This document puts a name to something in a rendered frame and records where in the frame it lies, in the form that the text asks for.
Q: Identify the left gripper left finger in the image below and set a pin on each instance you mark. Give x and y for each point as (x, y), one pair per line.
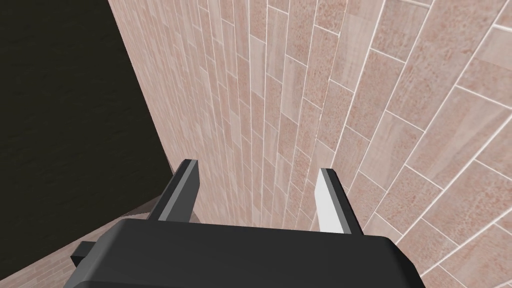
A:
(178, 195)

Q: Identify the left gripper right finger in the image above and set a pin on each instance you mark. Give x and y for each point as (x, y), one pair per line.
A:
(332, 204)

